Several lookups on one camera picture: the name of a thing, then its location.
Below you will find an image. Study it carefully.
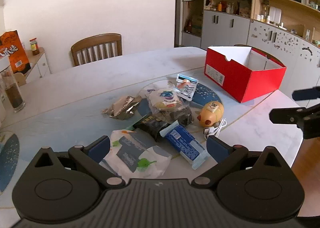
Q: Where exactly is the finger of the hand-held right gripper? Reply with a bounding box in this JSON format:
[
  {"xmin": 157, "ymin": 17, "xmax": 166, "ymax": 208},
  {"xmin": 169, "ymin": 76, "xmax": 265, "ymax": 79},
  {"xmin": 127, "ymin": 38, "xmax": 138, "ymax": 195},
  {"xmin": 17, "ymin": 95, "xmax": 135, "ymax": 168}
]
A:
[
  {"xmin": 292, "ymin": 86, "xmax": 320, "ymax": 101},
  {"xmin": 269, "ymin": 104, "xmax": 320, "ymax": 129}
]

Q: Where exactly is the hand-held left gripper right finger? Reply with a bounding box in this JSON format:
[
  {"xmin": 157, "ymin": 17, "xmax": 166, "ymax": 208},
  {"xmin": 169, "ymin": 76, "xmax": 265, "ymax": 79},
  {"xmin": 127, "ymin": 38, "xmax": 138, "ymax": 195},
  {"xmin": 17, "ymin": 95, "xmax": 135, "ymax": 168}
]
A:
[{"xmin": 191, "ymin": 135, "xmax": 288, "ymax": 189}]

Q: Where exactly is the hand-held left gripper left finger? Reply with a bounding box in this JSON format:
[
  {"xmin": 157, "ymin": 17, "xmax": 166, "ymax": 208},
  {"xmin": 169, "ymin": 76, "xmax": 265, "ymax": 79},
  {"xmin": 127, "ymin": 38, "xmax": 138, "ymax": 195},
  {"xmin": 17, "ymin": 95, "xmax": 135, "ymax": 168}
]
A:
[{"xmin": 31, "ymin": 135, "xmax": 126, "ymax": 189}]

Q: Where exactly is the white wet wipes pack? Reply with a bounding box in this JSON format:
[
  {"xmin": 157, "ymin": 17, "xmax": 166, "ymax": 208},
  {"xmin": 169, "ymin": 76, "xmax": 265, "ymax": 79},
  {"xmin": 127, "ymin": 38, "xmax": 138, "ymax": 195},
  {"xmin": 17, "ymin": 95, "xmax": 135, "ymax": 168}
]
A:
[{"xmin": 100, "ymin": 129, "xmax": 173, "ymax": 179}]

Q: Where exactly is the clear packet of dark snack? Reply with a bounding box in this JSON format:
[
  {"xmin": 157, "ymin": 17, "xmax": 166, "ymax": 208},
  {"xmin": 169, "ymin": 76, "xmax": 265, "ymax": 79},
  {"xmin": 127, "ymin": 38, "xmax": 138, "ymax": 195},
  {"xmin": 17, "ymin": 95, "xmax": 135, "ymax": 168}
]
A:
[{"xmin": 160, "ymin": 104, "xmax": 195, "ymax": 126}]

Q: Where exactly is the black gold snack packet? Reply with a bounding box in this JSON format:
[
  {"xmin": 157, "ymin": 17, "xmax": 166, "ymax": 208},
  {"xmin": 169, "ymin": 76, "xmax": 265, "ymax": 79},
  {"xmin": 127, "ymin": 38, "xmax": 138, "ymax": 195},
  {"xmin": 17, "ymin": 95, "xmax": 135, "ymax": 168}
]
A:
[{"xmin": 133, "ymin": 115, "xmax": 170, "ymax": 142}]

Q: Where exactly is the red cardboard box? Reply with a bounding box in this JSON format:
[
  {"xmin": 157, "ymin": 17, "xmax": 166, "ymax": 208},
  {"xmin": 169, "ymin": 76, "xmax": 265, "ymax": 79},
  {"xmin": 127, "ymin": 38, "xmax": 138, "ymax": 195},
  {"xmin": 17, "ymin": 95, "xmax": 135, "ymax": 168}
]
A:
[{"xmin": 204, "ymin": 45, "xmax": 287, "ymax": 104}]

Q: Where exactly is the white fish snack packet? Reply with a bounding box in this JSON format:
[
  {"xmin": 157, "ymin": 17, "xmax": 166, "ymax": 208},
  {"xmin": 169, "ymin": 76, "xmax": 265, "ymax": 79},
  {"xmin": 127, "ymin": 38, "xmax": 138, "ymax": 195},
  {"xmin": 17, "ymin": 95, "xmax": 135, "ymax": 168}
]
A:
[{"xmin": 176, "ymin": 73, "xmax": 198, "ymax": 101}]

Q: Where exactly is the blue wafer packet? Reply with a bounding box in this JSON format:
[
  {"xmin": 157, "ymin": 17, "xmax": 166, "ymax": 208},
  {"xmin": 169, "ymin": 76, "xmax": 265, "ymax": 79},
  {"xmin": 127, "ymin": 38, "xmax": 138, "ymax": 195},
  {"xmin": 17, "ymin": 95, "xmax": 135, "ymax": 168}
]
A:
[{"xmin": 160, "ymin": 120, "xmax": 208, "ymax": 170}]

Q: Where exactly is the yellow toy mouse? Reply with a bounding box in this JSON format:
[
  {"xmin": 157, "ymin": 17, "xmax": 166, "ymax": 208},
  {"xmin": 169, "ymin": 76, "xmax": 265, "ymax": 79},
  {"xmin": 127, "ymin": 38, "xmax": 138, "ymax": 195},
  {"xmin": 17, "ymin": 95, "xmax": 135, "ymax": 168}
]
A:
[{"xmin": 196, "ymin": 101, "xmax": 225, "ymax": 128}]

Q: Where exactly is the crumpled silver wrapper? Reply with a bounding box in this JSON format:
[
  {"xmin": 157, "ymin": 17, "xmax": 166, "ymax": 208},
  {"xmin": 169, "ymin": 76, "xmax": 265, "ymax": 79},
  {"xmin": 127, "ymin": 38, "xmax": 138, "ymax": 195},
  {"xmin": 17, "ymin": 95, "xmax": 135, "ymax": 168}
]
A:
[{"xmin": 101, "ymin": 95, "xmax": 142, "ymax": 121}]

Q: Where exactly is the clear bread package blue label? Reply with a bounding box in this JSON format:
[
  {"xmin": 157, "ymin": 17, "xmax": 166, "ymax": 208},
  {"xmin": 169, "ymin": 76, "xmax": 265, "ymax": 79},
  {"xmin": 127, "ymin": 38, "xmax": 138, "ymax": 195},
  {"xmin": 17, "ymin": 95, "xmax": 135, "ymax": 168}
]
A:
[{"xmin": 146, "ymin": 87, "xmax": 184, "ymax": 116}]

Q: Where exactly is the low wooden side cabinet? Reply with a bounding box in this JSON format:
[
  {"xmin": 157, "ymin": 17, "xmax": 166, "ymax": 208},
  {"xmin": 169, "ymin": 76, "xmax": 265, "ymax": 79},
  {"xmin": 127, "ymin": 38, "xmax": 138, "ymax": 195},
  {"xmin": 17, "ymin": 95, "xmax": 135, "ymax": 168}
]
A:
[{"xmin": 14, "ymin": 47, "xmax": 52, "ymax": 86}]

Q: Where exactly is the glass jar of brown powder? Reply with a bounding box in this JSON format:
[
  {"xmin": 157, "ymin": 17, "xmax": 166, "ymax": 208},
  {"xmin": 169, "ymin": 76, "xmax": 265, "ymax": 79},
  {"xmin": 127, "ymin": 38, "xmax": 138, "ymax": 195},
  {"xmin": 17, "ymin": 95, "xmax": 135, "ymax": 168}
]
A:
[{"xmin": 0, "ymin": 56, "xmax": 26, "ymax": 113}]

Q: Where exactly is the red lid jar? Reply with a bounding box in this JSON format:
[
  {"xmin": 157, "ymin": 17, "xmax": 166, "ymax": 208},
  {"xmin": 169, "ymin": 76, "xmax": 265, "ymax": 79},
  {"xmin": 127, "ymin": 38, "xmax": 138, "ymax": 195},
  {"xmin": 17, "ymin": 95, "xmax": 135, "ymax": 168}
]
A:
[{"xmin": 29, "ymin": 38, "xmax": 40, "ymax": 56}]

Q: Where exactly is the orange snack bag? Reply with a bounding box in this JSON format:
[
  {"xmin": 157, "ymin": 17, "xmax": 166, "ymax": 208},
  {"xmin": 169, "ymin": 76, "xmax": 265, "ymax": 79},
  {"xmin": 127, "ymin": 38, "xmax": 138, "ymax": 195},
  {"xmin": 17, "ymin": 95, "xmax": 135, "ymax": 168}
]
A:
[{"xmin": 0, "ymin": 30, "xmax": 32, "ymax": 74}]

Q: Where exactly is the white usb cable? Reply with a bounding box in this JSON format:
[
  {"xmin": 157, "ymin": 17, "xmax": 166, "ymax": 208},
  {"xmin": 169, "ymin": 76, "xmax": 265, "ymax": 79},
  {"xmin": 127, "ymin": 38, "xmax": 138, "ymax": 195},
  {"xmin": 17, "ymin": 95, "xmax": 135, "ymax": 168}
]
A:
[{"xmin": 203, "ymin": 118, "xmax": 227, "ymax": 140}]

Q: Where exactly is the wooden wall shelving unit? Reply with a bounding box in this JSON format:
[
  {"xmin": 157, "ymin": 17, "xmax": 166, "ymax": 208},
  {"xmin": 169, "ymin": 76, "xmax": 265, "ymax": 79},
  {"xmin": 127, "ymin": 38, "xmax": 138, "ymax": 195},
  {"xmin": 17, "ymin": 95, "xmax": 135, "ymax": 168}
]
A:
[{"xmin": 180, "ymin": 0, "xmax": 320, "ymax": 108}]

